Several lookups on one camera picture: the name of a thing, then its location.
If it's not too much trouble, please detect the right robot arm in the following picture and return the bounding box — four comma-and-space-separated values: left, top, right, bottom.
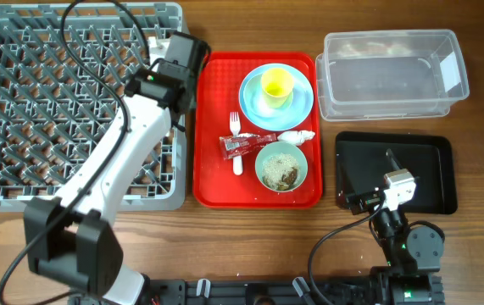
330, 149, 445, 304

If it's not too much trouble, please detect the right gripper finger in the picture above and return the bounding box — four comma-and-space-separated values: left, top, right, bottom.
337, 162, 353, 197
386, 148, 403, 171

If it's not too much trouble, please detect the green bowl with food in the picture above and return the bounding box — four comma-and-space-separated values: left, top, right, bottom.
255, 141, 309, 192

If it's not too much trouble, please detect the red plastic tray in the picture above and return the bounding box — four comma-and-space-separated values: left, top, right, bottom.
193, 52, 323, 209

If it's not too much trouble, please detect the black plastic tray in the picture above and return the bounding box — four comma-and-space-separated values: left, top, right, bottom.
336, 131, 458, 214

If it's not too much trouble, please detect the clear plastic bin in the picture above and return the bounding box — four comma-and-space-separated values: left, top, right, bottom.
315, 29, 470, 122

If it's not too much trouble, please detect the white plastic fork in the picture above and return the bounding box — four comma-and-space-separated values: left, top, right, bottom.
229, 112, 243, 175

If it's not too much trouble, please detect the grey dishwasher rack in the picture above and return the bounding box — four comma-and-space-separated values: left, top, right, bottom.
0, 2, 187, 212

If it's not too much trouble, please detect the yellow plastic cup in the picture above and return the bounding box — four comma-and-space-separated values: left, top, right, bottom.
260, 68, 294, 108

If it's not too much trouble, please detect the light blue plate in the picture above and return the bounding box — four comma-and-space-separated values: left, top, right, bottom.
238, 63, 314, 131

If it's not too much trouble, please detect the white napkin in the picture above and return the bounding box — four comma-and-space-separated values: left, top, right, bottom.
277, 130, 315, 146

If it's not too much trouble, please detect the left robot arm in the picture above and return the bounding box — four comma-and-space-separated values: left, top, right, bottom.
20, 32, 211, 304

